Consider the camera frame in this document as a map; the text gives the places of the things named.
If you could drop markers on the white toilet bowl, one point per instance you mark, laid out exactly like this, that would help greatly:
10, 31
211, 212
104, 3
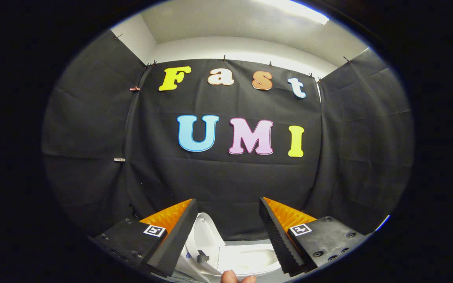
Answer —
256, 255

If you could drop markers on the white toilet seat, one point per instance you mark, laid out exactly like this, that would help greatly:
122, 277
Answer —
230, 260

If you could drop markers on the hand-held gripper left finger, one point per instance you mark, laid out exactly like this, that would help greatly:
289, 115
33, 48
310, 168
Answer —
179, 232

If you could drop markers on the black backdrop cloth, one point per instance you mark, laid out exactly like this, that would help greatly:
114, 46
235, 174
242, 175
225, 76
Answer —
226, 181

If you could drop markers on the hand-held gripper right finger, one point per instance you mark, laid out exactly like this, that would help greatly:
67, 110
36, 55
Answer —
275, 236

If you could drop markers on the white toilet tank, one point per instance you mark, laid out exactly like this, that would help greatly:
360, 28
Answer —
185, 271

